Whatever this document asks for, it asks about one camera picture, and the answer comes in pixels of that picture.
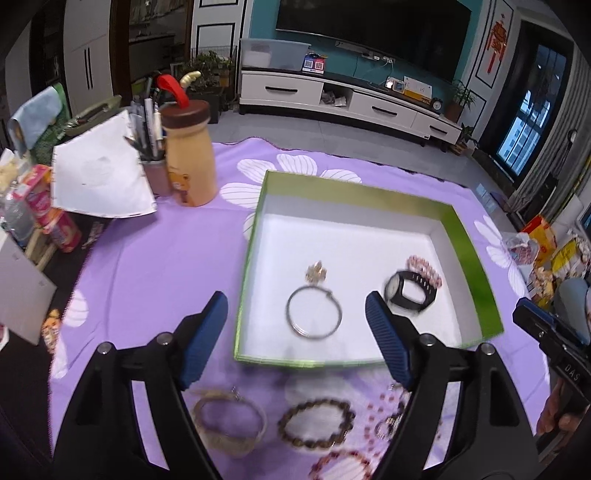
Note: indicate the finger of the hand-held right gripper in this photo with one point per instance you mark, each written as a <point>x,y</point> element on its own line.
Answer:
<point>545,327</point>

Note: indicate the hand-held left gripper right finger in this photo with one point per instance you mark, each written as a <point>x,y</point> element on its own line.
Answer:
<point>388,341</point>

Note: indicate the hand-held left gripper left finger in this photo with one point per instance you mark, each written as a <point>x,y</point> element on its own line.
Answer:
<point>205,337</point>

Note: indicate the cream wristwatch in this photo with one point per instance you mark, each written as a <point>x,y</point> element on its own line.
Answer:
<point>258,424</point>

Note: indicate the green cardboard box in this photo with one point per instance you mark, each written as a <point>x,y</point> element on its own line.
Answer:
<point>360,230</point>

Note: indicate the person's right hand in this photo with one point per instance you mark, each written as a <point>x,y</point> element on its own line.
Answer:
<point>554,410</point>

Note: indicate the grey cloth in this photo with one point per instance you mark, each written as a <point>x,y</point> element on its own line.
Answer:
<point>572,300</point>

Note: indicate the black wristwatch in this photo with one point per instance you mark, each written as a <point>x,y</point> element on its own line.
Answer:
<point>392,288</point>

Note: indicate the yellow bag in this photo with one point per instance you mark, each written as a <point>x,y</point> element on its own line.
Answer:
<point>565,258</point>

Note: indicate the clear plastic bag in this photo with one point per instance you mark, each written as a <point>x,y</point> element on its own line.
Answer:
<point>519,249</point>

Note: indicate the silver bangle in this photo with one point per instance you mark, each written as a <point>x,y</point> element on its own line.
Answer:
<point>287,309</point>

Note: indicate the purple floral cloth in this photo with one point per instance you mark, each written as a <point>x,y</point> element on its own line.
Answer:
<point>161,258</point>

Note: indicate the orange bag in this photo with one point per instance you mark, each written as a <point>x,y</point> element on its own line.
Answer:
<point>540,235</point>

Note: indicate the gold charm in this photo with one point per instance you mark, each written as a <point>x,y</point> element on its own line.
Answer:
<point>316,272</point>

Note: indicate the small bear print packet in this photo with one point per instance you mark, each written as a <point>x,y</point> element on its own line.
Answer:
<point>51,330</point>

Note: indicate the purple pen holder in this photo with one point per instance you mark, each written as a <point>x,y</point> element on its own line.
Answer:
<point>157,177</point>

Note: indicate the yellow bear bottle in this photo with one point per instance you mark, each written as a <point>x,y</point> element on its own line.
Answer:
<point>191,157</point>

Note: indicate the white board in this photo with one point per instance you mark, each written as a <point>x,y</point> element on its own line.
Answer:
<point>21,290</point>

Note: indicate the grey curtain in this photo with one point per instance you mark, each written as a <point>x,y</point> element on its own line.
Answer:
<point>575,138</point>

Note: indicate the white paper sheet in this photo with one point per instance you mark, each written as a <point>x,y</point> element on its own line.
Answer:
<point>97,170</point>

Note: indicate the small potted floor plant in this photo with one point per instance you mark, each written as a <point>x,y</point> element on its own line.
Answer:
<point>468,138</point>

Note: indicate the dark window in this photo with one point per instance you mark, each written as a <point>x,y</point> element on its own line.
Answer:
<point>531,115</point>

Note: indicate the red snack packets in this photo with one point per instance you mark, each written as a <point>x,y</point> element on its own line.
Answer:
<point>39,194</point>

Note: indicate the bunch of pens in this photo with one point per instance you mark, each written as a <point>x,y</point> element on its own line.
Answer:
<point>150,124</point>

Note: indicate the clear water bottle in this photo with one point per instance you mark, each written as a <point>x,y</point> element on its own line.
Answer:
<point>14,217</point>

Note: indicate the small black clock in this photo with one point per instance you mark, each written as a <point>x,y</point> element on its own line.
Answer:
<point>437,104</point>

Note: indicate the potted plant on cabinet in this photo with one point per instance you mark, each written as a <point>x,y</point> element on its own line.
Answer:
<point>461,99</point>

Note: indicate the white yellow box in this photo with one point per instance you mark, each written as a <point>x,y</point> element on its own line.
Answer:
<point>418,86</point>

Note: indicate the small display device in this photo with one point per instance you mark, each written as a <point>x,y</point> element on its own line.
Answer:
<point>395,84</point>

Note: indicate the white television cabinet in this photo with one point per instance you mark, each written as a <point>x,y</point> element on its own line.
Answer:
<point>281,90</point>

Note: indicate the potted plants in planter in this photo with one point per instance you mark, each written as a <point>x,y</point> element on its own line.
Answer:
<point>210,69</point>

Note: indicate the light blue cloth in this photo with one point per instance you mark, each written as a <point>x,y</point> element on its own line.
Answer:
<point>39,115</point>

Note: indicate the blue red sign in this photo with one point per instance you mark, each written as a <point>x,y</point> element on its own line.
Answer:
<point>315,63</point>

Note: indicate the clear plastic storage box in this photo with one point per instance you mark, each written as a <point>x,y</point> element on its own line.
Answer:
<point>272,55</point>

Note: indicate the white wardrobe door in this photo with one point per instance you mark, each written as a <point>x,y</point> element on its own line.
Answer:
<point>87,55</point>

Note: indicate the red wall ornament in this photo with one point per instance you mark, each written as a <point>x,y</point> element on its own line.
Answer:
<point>497,39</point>

